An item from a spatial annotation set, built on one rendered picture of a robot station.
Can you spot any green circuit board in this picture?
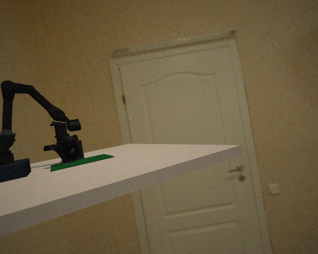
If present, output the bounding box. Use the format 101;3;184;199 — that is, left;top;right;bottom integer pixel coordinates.
50;154;114;172

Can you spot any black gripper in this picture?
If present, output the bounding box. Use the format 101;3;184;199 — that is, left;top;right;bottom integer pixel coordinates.
43;132;81;161

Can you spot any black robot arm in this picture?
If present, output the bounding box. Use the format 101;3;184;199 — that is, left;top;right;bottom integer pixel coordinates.
0;80;81;166

